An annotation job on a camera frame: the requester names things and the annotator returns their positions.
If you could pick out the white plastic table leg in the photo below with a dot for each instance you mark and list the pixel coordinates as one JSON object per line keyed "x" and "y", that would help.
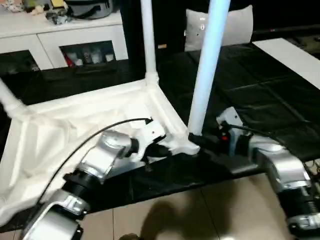
{"x": 149, "y": 40}
{"x": 10, "y": 102}
{"x": 209, "y": 65}

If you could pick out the white flat board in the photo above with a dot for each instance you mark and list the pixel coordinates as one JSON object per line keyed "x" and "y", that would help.
{"x": 292, "y": 55}

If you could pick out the white plastic table top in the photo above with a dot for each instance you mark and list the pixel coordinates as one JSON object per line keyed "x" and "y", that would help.
{"x": 75, "y": 130}

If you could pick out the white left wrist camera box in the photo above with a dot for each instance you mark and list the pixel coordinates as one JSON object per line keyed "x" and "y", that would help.
{"x": 150, "y": 132}

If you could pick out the colourful clutter bundle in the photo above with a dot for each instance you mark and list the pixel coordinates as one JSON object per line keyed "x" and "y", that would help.
{"x": 40, "y": 10}

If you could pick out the grey pillow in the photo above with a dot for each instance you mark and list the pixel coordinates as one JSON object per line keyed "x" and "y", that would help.
{"x": 235, "y": 27}

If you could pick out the white sideboard cabinet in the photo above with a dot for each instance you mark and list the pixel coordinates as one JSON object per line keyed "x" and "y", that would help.
{"x": 55, "y": 37}

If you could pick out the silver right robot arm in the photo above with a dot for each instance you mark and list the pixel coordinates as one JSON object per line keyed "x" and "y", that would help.
{"x": 285, "y": 175}

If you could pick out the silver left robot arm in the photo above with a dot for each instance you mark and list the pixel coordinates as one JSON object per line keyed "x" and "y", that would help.
{"x": 90, "y": 175}

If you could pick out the black cabinet with yellow label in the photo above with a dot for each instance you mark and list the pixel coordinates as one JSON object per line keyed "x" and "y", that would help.
{"x": 160, "y": 30}

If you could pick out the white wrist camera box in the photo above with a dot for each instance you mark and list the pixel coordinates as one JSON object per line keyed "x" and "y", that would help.
{"x": 229, "y": 120}
{"x": 150, "y": 132}

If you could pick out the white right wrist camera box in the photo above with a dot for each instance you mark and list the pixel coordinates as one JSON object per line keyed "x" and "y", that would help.
{"x": 229, "y": 120}

